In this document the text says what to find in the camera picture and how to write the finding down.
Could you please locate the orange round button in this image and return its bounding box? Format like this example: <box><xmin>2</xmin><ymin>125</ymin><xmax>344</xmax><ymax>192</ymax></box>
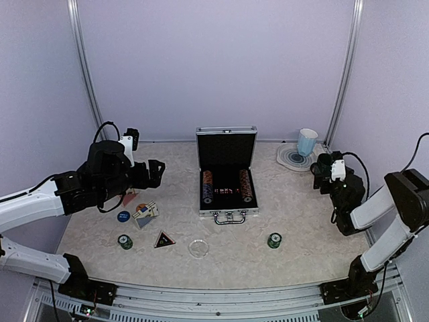
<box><xmin>136</xmin><ymin>203</ymin><xmax>146</xmax><ymax>211</ymax></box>

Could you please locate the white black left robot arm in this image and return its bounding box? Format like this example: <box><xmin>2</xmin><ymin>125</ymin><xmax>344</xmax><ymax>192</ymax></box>
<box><xmin>1</xmin><ymin>140</ymin><xmax>166</xmax><ymax>305</ymax></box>

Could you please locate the left green chip stack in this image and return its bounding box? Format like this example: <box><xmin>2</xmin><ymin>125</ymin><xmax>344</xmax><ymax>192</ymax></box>
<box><xmin>117</xmin><ymin>234</ymin><xmax>133</xmax><ymax>250</ymax></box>

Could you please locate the poker chip row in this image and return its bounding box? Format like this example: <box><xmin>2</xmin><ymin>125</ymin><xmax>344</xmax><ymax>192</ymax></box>
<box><xmin>239</xmin><ymin>169</ymin><xmax>253</xmax><ymax>203</ymax></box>
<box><xmin>202</xmin><ymin>170</ymin><xmax>214</xmax><ymax>204</ymax></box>

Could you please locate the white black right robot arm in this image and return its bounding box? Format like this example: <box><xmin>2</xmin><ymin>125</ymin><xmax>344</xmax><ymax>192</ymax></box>
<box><xmin>320</xmin><ymin>166</ymin><xmax>428</xmax><ymax>305</ymax></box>

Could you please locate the right aluminium frame post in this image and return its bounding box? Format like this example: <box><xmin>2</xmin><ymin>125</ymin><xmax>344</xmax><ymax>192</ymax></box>
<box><xmin>324</xmin><ymin>0</ymin><xmax>365</xmax><ymax>149</ymax></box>

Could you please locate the clear round plastic lid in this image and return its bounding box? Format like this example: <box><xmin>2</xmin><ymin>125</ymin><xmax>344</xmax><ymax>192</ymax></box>
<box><xmin>188</xmin><ymin>239</ymin><xmax>209</xmax><ymax>258</ymax></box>

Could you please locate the red playing card deck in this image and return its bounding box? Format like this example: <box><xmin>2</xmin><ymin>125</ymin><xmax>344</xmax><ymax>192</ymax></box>
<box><xmin>122</xmin><ymin>189</ymin><xmax>139</xmax><ymax>207</ymax></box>

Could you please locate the blue playing card deck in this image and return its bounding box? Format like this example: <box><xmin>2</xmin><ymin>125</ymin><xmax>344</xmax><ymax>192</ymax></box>
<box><xmin>131</xmin><ymin>201</ymin><xmax>159</xmax><ymax>229</ymax></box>

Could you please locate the green chip stack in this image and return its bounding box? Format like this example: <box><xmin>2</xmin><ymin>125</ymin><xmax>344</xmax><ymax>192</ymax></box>
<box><xmin>117</xmin><ymin>234</ymin><xmax>133</xmax><ymax>250</ymax></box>
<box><xmin>267</xmin><ymin>233</ymin><xmax>282</xmax><ymax>249</ymax></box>

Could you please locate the light blue ribbed cup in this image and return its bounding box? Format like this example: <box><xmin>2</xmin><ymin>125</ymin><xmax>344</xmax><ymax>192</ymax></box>
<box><xmin>297</xmin><ymin>128</ymin><xmax>318</xmax><ymax>157</ymax></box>

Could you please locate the white swirl plate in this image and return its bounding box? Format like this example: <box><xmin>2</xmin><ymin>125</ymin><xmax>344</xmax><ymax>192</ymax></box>
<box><xmin>276</xmin><ymin>143</ymin><xmax>317</xmax><ymax>172</ymax></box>

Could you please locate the blue small blind button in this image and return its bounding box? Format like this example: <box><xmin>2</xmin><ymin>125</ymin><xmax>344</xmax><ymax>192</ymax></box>
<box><xmin>117</xmin><ymin>211</ymin><xmax>131</xmax><ymax>223</ymax></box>

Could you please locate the right poker chip row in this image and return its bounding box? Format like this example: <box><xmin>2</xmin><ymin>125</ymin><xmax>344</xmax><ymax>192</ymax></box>
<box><xmin>239</xmin><ymin>169</ymin><xmax>253</xmax><ymax>203</ymax></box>

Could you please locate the black triangular dealer button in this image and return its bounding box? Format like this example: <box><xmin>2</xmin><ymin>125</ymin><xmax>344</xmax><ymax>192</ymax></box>
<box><xmin>154</xmin><ymin>230</ymin><xmax>176</xmax><ymax>248</ymax></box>

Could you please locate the left poker chip row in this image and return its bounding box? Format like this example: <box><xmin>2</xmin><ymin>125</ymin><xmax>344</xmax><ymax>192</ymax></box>
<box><xmin>202</xmin><ymin>170</ymin><xmax>214</xmax><ymax>204</ymax></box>

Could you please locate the front aluminium rail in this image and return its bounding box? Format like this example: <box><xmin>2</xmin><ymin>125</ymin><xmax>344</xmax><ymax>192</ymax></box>
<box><xmin>24</xmin><ymin>269</ymin><xmax>413</xmax><ymax>321</ymax></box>

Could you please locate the dark green mug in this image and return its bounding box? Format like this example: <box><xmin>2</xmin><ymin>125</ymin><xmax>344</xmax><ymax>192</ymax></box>
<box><xmin>316</xmin><ymin>153</ymin><xmax>332</xmax><ymax>173</ymax></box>

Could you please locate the right green chip stack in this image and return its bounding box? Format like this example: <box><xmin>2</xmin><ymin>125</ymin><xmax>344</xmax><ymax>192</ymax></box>
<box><xmin>267</xmin><ymin>233</ymin><xmax>282</xmax><ymax>249</ymax></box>

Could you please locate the aluminium poker case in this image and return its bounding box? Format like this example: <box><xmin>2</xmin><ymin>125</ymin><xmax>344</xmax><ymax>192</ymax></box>
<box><xmin>196</xmin><ymin>125</ymin><xmax>259</xmax><ymax>225</ymax></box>

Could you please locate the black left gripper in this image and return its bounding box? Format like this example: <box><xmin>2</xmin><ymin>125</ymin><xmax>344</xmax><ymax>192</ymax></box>
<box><xmin>97</xmin><ymin>159</ymin><xmax>165</xmax><ymax>203</ymax></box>

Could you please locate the red dice row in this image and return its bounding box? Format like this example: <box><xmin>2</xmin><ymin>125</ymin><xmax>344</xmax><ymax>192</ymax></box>
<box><xmin>214</xmin><ymin>188</ymin><xmax>234</xmax><ymax>195</ymax></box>

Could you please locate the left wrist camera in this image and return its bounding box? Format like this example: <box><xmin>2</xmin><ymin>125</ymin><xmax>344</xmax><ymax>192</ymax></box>
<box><xmin>119</xmin><ymin>128</ymin><xmax>139</xmax><ymax>167</ymax></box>

